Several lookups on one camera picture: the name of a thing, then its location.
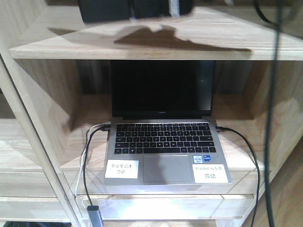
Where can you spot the white label sticker left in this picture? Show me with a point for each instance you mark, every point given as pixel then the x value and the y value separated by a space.
pixel 125 169

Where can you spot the white label sticker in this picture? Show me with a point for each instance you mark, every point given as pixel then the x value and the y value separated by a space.
pixel 125 169
pixel 209 173

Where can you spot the grey usb hub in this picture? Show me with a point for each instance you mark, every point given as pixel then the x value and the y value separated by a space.
pixel 95 216

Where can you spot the wooden shelf unit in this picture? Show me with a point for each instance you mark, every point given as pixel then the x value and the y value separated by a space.
pixel 45 114

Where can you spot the white label sticker right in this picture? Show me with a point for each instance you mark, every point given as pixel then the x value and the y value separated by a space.
pixel 209 173

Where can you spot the silver laptop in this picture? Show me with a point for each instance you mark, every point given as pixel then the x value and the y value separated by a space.
pixel 162 117

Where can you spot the black foldable phone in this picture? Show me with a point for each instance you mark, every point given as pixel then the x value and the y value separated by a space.
pixel 93 11

